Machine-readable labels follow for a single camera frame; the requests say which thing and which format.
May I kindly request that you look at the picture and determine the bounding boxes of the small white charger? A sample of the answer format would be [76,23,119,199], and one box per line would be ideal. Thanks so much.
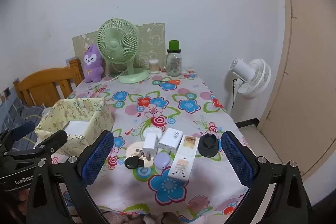
[142,133,160,159]

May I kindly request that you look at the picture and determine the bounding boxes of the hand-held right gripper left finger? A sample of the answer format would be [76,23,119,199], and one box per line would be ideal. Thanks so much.
[26,130,114,224]

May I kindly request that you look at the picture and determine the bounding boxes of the green desk fan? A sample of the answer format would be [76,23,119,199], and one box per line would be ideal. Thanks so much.
[97,18,150,83]

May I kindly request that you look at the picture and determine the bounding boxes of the black round cap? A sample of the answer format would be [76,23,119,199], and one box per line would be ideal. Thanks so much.
[198,134,219,158]

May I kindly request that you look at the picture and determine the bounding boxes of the pink fuzzy cloth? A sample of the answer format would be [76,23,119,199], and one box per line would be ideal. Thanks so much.
[104,210,168,224]

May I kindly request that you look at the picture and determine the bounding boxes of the floral tablecloth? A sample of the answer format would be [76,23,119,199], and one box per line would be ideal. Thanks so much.
[50,68,259,216]

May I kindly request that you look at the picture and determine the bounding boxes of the long white box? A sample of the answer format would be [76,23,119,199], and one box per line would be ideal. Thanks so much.
[167,135,198,180]

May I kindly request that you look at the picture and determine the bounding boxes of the yellow patterned storage box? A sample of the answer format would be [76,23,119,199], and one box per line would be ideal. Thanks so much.
[35,97,115,156]

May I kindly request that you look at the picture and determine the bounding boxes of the white standing fan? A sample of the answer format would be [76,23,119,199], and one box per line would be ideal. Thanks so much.
[225,58,272,114]

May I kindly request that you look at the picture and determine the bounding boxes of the beige door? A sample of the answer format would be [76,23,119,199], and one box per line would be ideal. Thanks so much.
[259,0,336,182]

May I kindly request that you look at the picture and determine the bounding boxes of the lilac earbud case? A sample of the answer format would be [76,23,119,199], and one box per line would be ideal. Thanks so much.
[154,151,171,169]

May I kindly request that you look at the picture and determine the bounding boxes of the black key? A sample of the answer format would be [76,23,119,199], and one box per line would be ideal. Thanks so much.
[124,155,145,170]

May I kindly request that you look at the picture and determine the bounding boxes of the large white charger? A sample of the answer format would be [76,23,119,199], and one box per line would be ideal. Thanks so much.
[158,128,183,155]

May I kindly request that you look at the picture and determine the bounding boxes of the white fan cable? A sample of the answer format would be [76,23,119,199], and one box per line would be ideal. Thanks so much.
[101,70,129,83]

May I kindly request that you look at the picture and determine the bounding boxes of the glass jar with green lid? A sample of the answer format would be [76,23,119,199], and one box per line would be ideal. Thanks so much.
[166,40,183,77]

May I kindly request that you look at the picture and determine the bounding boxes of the green patterned board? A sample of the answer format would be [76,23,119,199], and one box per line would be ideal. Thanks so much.
[72,23,166,77]

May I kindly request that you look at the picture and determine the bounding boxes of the blue plaid bedding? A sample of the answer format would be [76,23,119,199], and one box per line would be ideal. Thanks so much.
[0,97,46,151]

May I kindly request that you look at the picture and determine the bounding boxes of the cream round mirror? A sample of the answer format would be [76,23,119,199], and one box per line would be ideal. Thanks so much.
[126,141,156,168]

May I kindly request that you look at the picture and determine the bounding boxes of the orange handled scissors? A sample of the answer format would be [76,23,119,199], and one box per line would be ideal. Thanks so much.
[157,78,181,86]

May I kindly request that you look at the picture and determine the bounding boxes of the cotton swab jar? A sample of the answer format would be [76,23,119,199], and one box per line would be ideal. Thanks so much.
[149,58,160,74]

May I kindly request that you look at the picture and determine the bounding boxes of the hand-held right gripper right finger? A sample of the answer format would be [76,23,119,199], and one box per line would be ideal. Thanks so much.
[221,131,311,224]

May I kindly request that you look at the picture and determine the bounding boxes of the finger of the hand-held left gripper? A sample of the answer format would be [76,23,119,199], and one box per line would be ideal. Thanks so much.
[0,121,35,147]
[35,130,68,155]

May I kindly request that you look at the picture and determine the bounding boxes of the flat white box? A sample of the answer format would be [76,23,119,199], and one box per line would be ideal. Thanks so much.
[64,120,91,135]

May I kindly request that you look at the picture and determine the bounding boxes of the purple plush toy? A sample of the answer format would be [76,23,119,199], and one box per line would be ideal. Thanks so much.
[83,45,104,83]

